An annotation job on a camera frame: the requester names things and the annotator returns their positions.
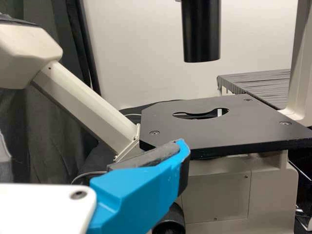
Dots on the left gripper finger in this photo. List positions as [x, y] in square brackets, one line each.
[141, 185]

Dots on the cream microscope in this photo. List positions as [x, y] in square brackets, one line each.
[219, 122]

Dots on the black platform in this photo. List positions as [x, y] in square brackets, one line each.
[263, 85]

